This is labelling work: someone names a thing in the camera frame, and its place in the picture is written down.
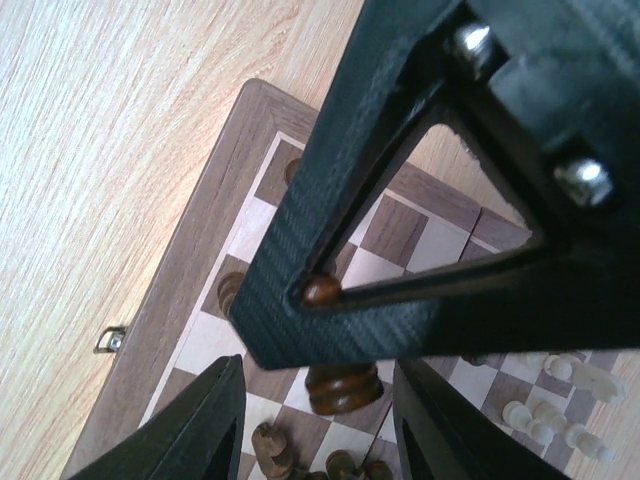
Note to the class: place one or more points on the dark chess piece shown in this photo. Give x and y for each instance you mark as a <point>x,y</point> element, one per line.
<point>228,288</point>
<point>290,170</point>

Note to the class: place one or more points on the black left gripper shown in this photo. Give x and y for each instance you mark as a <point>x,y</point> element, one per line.
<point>548,94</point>

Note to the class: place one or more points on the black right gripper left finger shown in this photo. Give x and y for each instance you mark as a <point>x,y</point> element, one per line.
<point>197,435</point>

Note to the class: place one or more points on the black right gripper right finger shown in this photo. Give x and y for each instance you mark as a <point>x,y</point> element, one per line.
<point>441,435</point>

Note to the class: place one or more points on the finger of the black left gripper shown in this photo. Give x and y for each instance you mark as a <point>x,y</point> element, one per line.
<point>373,115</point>
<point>580,299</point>

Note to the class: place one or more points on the row of white chess pieces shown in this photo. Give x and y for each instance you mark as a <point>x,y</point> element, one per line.
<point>566,388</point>

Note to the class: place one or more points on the pile of dark chess pieces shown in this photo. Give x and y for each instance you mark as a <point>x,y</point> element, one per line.
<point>343,453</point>

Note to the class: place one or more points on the dark pawn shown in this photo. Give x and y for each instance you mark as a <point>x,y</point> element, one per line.
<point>338,390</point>

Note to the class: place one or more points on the wooden chess board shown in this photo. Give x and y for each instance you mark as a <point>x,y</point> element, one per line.
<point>417,224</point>

